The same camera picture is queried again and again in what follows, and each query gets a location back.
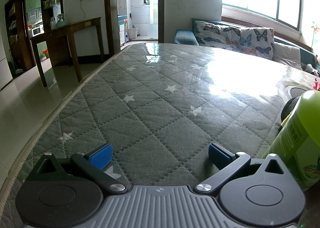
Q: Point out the yellow and grey cleaning cloth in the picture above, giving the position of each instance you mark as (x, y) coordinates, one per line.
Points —
(288, 110)

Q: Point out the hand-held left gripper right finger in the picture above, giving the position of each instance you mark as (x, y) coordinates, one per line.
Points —
(220, 155)

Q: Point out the dark wooden console table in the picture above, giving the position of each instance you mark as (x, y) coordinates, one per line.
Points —
(75, 24)

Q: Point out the grey quilted star tablecloth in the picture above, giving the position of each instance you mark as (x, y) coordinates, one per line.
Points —
(150, 108)

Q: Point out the dark wooden door frame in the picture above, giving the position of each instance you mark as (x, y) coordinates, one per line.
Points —
(110, 6)

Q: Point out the red object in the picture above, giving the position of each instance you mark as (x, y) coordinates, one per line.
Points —
(317, 84)

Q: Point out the white cushion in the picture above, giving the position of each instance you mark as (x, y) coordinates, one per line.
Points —
(286, 53)

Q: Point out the colourful pinwheel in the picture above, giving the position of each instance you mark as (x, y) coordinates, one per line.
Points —
(315, 27)

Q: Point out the white fridge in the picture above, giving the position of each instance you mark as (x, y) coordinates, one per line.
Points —
(3, 68)

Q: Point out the white microwave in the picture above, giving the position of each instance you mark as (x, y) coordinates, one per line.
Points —
(36, 31)

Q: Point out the butterfly pattern cushion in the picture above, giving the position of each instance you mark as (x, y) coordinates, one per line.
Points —
(225, 33)

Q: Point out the grey plush toy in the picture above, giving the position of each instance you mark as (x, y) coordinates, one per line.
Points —
(310, 68)

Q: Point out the blue armrest cover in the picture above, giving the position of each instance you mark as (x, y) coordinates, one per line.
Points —
(183, 37)

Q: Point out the blue and white cabinet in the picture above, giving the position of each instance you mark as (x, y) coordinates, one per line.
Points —
(121, 30)

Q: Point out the broom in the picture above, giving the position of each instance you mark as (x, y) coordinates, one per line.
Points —
(18, 70)

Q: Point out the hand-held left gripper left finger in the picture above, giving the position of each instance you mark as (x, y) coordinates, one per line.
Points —
(101, 157)

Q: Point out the green spray can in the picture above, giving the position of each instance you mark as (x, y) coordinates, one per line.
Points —
(300, 138)

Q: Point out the teal sofa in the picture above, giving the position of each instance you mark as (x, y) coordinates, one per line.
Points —
(308, 55)

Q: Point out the white bucket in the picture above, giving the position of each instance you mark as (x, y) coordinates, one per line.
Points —
(132, 33)

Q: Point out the built-in round black cooker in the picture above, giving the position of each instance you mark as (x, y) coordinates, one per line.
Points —
(296, 91)

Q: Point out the dark wooden shelf unit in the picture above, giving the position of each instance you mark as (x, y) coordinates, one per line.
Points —
(18, 43)

